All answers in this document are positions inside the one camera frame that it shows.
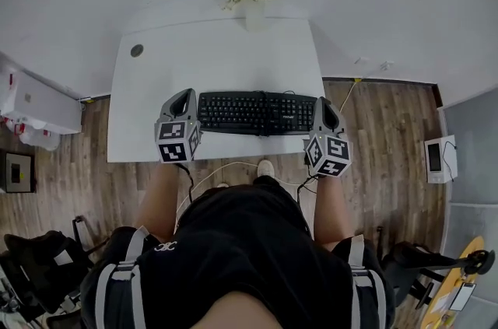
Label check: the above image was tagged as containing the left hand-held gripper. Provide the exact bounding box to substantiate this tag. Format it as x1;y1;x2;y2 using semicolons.
154;87;202;165

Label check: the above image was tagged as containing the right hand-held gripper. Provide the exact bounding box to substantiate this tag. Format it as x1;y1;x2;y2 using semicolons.
303;96;354;180

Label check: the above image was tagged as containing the black keyboard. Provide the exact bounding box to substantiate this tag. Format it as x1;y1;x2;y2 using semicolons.
196;89;318;138

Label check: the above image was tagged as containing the person's right forearm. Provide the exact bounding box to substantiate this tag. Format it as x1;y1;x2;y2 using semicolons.
312;174;356;254

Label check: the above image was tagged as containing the person's left forearm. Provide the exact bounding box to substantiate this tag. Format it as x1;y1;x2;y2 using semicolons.
133;163;192;243

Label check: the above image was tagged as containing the white desk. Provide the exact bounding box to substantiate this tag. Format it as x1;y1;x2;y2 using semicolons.
106;16;328;164

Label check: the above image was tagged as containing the person's white right shoe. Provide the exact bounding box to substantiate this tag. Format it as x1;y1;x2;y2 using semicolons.
257;159;276;180

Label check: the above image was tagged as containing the white screen device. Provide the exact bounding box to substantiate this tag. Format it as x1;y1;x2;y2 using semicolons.
423;134;459;185

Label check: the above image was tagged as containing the white vase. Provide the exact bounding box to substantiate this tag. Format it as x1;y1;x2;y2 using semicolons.
244;0;267;33

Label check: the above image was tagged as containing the white boxes pile left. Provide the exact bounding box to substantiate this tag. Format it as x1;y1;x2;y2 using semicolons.
1;69;83;135

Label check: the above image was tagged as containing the clear water jug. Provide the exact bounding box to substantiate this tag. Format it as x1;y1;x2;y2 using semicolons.
0;116;62;152
0;57;19;115

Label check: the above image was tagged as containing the person's black shirt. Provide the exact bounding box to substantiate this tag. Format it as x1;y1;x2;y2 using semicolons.
79;174;397;329

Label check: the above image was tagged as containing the black office chair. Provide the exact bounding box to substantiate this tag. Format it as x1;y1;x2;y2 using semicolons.
376;226;497;312
0;215;110;329

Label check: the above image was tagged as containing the black framed box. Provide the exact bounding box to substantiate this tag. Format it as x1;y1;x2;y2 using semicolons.
0;149;37;195

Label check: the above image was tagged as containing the yellow round table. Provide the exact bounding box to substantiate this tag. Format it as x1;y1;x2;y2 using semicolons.
419;235;486;329

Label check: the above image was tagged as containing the white tablet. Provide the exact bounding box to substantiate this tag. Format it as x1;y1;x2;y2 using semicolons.
448;281;478;313

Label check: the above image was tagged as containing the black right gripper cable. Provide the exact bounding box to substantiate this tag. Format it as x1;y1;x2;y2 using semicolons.
296;174;319;205

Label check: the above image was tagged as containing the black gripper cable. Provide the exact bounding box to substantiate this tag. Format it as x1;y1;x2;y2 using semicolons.
176;163;195;205
296;174;319;205

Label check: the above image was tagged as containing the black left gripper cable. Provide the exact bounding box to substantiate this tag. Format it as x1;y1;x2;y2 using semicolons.
176;163;195;205

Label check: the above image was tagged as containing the white power cable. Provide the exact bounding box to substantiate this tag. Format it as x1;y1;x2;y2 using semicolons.
174;65;391;230

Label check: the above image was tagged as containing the thin black device cable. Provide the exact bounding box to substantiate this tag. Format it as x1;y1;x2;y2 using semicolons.
443;140;459;181

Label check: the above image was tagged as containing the grey harness strap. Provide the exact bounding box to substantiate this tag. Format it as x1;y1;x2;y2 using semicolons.
94;225;152;329
347;233;387;329

